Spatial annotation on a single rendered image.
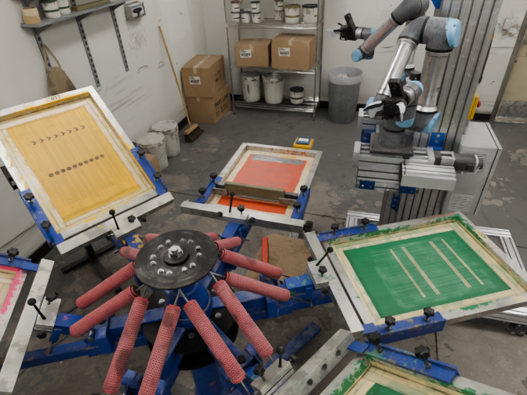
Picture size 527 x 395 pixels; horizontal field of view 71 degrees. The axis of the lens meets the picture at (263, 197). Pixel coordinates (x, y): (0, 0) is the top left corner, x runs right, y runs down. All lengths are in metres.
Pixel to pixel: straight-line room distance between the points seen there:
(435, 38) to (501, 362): 2.00
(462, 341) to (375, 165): 1.36
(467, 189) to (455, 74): 0.70
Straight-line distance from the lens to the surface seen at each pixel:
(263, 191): 2.11
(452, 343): 2.89
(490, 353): 2.95
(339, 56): 5.57
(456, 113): 2.31
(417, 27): 1.94
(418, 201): 2.58
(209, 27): 6.02
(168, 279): 1.33
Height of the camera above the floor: 2.26
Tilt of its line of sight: 36 degrees down
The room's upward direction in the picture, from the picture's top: 3 degrees counter-clockwise
